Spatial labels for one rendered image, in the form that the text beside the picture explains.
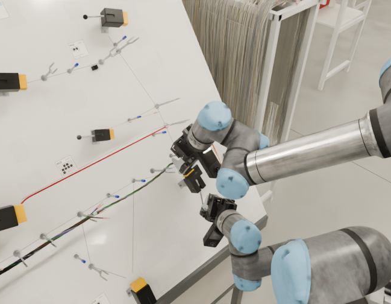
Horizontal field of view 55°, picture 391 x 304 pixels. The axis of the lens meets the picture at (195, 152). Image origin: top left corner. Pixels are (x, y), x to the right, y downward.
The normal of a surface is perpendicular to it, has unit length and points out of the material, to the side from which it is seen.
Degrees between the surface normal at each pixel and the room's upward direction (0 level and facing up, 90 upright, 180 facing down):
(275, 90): 90
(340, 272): 25
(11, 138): 53
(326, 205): 0
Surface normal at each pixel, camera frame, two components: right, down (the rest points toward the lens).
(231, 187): -0.28, 0.63
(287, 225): 0.03, -0.75
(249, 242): 0.27, 0.14
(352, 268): 0.19, -0.28
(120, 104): 0.54, -0.05
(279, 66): -0.70, 0.46
